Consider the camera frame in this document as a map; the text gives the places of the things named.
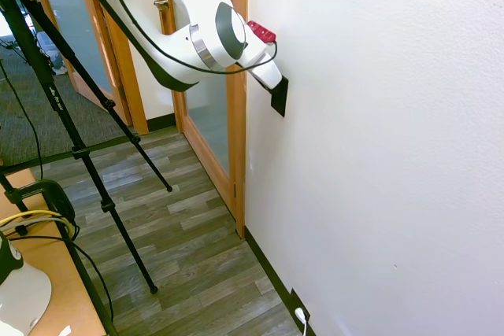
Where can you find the black wall outlet plate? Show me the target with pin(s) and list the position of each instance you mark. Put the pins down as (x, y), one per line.
(295, 298)

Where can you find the black table clamp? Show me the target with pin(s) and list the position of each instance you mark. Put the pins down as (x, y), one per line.
(59, 198)

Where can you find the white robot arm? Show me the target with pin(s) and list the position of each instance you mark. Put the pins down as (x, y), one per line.
(177, 49)

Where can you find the wooden door frame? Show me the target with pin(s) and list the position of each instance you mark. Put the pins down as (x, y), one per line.
(239, 123)

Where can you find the black camera tripod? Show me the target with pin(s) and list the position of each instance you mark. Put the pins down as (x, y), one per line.
(59, 76)

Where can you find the red wrist camera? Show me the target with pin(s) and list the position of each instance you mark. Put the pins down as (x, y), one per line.
(260, 31)

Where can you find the white power plug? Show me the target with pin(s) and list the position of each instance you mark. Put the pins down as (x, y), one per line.
(300, 313)

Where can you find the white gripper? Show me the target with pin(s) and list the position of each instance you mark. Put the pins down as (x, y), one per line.
(269, 72)

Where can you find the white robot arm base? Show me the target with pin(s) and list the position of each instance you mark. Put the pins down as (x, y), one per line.
(19, 292)

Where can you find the dark baseboard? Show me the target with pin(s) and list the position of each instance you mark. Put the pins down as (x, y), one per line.
(271, 269)

